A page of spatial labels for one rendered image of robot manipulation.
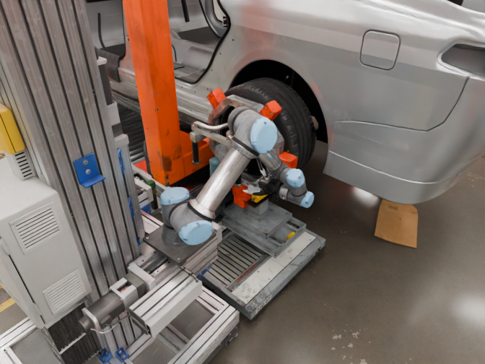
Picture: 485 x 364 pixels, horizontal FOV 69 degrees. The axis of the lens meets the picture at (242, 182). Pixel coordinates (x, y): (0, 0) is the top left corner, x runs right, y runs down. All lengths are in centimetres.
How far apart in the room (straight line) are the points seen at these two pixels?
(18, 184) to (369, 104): 148
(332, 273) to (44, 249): 183
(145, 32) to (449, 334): 235
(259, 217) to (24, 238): 166
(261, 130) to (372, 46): 75
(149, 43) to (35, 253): 119
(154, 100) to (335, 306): 164
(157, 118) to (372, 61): 118
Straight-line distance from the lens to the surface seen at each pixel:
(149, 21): 200
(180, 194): 139
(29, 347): 218
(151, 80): 205
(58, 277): 138
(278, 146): 194
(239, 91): 211
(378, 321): 240
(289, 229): 259
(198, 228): 128
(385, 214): 315
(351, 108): 188
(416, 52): 171
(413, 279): 271
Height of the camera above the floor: 187
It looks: 35 degrees down
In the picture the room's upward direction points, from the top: 1 degrees clockwise
